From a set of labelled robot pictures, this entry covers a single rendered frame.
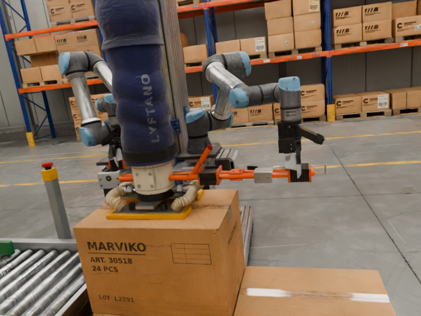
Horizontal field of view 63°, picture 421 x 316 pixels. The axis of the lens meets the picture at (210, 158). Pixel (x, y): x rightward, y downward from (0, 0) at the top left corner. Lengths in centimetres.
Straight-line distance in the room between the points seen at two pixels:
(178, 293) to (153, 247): 21
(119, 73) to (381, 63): 917
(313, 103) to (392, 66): 256
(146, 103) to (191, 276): 67
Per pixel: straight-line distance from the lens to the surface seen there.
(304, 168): 130
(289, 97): 124
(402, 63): 1030
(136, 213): 141
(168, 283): 141
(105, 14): 135
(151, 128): 133
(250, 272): 171
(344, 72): 995
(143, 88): 131
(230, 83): 136
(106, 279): 153
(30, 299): 194
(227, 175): 134
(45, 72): 1037
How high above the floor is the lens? 148
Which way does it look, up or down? 14 degrees down
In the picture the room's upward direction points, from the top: 7 degrees counter-clockwise
